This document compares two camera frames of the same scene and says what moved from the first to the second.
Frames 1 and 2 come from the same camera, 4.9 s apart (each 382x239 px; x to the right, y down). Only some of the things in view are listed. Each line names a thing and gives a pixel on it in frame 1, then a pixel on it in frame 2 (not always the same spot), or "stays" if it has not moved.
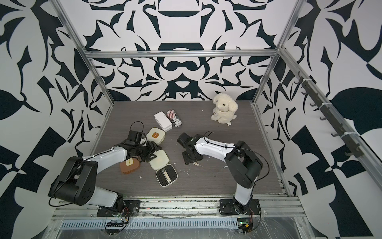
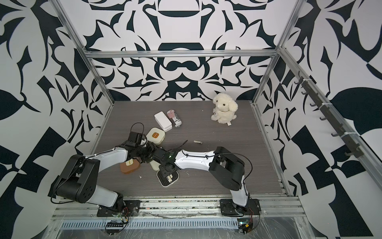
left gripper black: [153, 148] stays
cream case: [166, 173] stays
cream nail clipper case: [156, 135] stays
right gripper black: [186, 160] -> [162, 171]
